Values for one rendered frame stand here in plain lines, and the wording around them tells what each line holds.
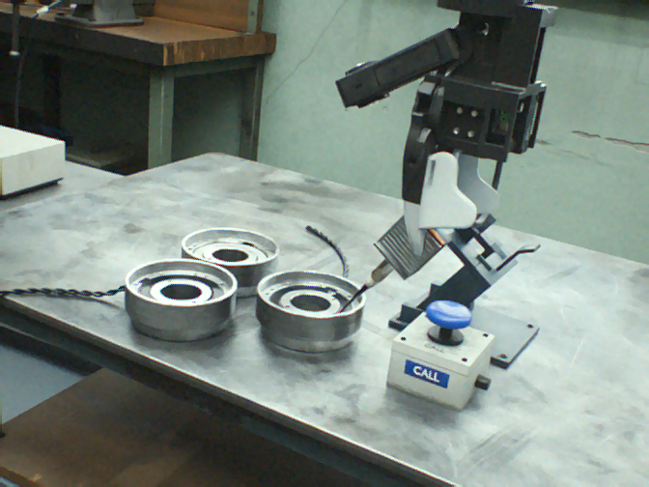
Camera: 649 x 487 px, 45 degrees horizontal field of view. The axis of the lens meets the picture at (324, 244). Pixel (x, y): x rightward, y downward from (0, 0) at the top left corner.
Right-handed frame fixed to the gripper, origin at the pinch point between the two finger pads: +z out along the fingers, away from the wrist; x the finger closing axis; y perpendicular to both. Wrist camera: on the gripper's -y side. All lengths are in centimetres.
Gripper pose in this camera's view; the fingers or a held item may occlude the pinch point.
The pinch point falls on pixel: (420, 233)
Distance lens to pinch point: 67.6
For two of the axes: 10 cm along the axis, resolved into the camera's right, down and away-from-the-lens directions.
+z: -1.1, 9.3, 3.6
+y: 8.5, 2.8, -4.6
